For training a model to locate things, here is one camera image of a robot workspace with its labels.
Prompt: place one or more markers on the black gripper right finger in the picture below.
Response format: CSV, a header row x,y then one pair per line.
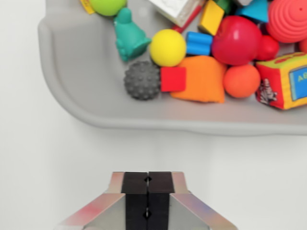
x,y
160,203

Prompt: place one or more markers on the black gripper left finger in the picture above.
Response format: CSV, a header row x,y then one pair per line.
x,y
134,203

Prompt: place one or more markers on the grey plastic bin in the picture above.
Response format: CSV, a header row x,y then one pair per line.
x,y
84,83

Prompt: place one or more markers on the black bumpy ball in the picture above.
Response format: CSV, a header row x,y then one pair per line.
x,y
141,80

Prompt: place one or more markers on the red wooden cube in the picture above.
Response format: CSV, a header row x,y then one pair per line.
x,y
173,79

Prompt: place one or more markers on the orange fabric bean bag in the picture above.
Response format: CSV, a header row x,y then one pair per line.
x,y
204,81

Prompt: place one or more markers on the orange rubber ball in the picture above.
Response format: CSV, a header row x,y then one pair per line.
x,y
241,81

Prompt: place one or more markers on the yellow ball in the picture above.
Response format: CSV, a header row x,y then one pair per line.
x,y
168,48

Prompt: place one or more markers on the blue wavy wooden block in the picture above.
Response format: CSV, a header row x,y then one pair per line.
x,y
199,43

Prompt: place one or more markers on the teal rubber animal toy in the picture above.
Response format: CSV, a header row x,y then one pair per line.
x,y
129,38

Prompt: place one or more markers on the fabric ABC cube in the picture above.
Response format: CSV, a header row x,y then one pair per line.
x,y
283,81

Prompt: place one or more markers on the red toy apple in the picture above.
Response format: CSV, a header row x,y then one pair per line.
x,y
236,40

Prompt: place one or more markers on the red stick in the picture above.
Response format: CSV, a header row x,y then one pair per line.
x,y
188,21

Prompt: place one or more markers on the small red ball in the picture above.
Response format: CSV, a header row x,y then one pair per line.
x,y
268,48

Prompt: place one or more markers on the yellow wooden block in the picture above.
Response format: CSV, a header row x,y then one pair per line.
x,y
211,18

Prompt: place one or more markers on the white rubber cube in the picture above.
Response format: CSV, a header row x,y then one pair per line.
x,y
172,9

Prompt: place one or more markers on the lime green ball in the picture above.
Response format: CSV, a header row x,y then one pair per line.
x,y
108,6

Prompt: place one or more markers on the yellow printed toy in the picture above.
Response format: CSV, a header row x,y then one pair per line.
x,y
86,6

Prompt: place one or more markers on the dark green wooden block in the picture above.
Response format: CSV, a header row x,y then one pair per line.
x,y
224,5

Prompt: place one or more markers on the teal wooden triangle block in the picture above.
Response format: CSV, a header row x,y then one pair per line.
x,y
256,12

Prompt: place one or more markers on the red ribbed rubber dome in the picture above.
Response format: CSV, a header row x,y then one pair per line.
x,y
287,21

